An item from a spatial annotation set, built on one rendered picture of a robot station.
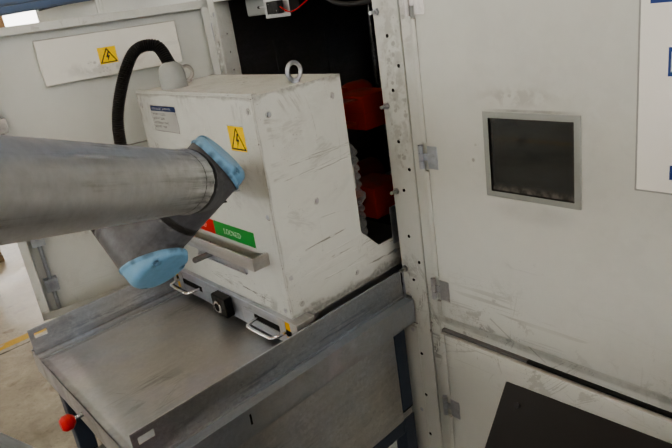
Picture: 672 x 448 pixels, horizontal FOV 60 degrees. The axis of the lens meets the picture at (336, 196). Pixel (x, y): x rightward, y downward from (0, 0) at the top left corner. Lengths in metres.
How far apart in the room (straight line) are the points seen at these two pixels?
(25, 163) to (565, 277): 0.89
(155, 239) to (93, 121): 0.85
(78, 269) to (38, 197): 1.27
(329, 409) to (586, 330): 0.55
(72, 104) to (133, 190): 1.07
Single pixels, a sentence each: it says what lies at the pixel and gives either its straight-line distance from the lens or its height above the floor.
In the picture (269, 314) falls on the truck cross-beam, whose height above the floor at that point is 0.92.
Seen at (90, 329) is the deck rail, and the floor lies 0.85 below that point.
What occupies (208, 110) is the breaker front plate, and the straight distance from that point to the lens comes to 1.23.
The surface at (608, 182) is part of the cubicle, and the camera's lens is 1.01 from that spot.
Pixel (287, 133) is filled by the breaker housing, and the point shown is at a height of 1.30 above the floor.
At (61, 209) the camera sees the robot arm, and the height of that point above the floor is 1.41.
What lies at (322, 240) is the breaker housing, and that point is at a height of 1.06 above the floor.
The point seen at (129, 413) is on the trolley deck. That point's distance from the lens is 1.26.
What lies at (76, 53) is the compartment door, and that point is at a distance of 1.63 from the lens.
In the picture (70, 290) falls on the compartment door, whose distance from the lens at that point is 1.77.
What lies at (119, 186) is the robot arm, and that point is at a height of 1.40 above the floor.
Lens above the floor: 1.54
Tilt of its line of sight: 19 degrees down
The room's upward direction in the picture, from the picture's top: 8 degrees counter-clockwise
